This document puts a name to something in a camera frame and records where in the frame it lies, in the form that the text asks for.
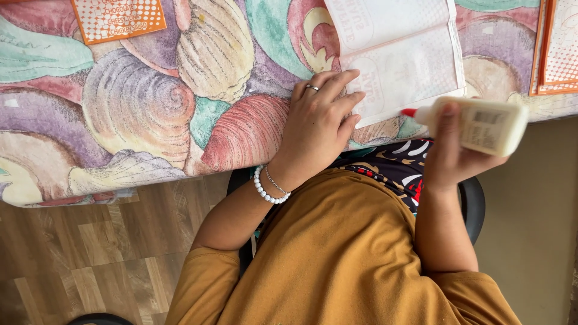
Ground person's right hand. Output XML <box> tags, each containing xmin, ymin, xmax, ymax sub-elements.
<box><xmin>422</xmin><ymin>102</ymin><xmax>510</xmax><ymax>193</ymax></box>

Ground person's left hand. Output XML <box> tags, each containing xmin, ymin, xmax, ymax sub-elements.
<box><xmin>269</xmin><ymin>69</ymin><xmax>367</xmax><ymax>182</ymax></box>

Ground white glue bottle red cap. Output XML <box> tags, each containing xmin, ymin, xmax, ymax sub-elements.
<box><xmin>400</xmin><ymin>96</ymin><xmax>529</xmax><ymax>158</ymax></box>

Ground white paper bag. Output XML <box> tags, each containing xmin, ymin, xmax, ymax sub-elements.
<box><xmin>324</xmin><ymin>0</ymin><xmax>467</xmax><ymax>130</ymax></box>

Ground black patterned trousers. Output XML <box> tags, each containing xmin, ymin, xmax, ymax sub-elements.
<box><xmin>327</xmin><ymin>138</ymin><xmax>435</xmax><ymax>214</ymax></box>

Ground black chair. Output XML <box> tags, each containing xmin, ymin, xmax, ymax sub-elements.
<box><xmin>226</xmin><ymin>166</ymin><xmax>486</xmax><ymax>277</ymax></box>

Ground orange dotted paper bag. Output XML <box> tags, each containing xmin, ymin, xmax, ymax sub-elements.
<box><xmin>528</xmin><ymin>0</ymin><xmax>578</xmax><ymax>97</ymax></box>
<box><xmin>70</xmin><ymin>0</ymin><xmax>168</xmax><ymax>45</ymax></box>
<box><xmin>538</xmin><ymin>0</ymin><xmax>578</xmax><ymax>87</ymax></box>

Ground mustard brown shirt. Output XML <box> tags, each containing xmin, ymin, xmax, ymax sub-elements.
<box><xmin>164</xmin><ymin>169</ymin><xmax>523</xmax><ymax>325</ymax></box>

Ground seashell print tablecloth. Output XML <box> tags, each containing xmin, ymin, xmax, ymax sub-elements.
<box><xmin>0</xmin><ymin>0</ymin><xmax>578</xmax><ymax>209</ymax></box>

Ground black chair base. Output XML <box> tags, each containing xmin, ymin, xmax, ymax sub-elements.
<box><xmin>67</xmin><ymin>312</ymin><xmax>135</xmax><ymax>325</ymax></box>

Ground thin silver chain bracelet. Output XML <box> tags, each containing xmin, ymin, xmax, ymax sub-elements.
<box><xmin>264</xmin><ymin>165</ymin><xmax>291</xmax><ymax>196</ymax></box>

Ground white pearl bead bracelet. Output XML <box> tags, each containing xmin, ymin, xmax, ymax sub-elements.
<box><xmin>253</xmin><ymin>165</ymin><xmax>292</xmax><ymax>205</ymax></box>

